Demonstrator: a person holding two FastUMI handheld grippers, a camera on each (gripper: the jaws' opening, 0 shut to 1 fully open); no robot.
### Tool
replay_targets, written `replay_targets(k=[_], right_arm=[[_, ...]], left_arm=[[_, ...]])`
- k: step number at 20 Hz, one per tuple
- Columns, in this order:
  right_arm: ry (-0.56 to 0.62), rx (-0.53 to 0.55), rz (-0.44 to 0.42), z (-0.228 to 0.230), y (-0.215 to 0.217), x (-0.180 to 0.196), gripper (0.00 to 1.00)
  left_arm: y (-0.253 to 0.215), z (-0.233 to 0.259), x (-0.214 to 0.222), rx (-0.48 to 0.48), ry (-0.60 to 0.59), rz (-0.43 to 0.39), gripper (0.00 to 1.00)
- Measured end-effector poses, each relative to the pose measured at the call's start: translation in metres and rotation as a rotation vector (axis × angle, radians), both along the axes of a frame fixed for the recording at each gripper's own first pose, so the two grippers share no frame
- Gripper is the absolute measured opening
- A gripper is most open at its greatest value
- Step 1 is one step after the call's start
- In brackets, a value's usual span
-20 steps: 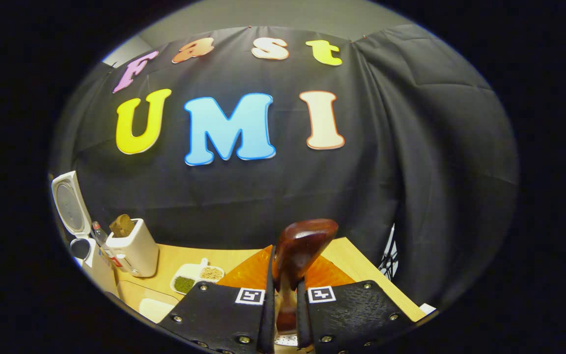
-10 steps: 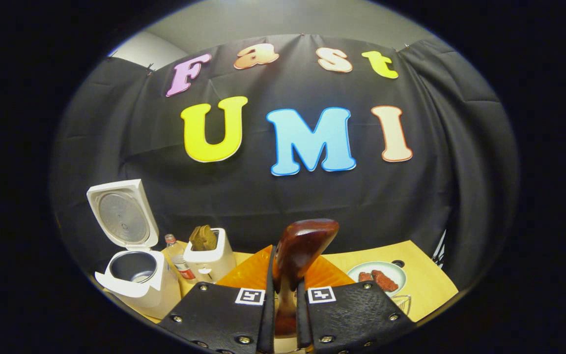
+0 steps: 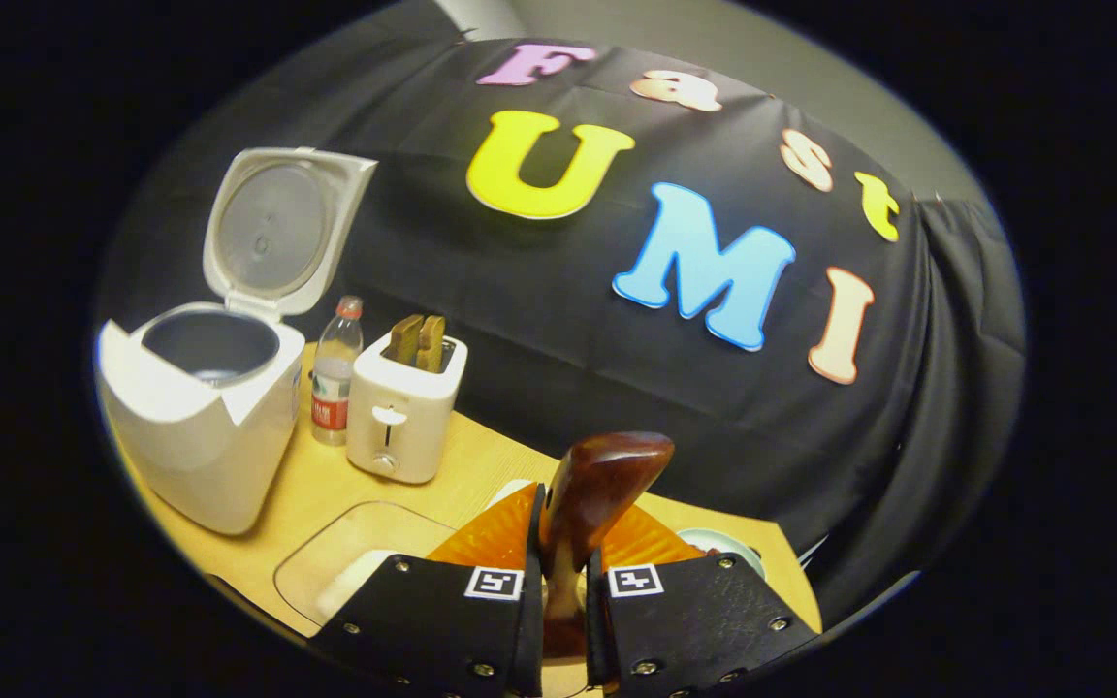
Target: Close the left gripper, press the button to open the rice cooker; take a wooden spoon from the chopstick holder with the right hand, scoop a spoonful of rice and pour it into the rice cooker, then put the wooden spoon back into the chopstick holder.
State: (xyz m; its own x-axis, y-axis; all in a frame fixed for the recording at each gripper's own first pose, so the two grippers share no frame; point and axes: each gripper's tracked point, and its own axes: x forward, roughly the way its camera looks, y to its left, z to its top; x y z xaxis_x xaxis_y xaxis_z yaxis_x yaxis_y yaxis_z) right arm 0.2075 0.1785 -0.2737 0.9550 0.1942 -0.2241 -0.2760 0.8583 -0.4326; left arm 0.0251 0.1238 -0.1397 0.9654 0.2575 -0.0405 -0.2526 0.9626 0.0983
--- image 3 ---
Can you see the clear plastic water bottle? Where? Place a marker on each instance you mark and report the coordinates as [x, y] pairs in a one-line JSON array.
[[334, 388]]

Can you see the white rice cooker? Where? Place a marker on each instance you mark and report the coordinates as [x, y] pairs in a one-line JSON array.
[[200, 446]]

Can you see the clear container of rice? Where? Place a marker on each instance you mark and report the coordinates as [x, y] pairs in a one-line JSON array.
[[365, 543]]

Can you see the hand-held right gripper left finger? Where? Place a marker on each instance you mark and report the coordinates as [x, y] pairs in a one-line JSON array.
[[442, 620]]

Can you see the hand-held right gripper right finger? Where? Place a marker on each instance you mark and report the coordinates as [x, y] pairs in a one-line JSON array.
[[694, 620]]

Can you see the pale green plate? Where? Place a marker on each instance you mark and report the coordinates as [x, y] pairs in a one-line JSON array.
[[728, 545]]

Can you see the brown toast slice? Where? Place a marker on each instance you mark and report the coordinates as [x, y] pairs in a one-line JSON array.
[[432, 344], [403, 339]]

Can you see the white divided bean tray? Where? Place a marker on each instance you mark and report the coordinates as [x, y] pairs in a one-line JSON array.
[[508, 490]]

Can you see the black backdrop cloth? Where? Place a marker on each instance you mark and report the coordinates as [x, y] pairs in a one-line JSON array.
[[617, 388]]

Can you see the white toaster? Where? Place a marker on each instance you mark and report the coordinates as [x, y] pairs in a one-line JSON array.
[[403, 427]]

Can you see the brown wooden spoon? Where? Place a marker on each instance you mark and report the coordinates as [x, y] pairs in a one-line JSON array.
[[597, 485]]

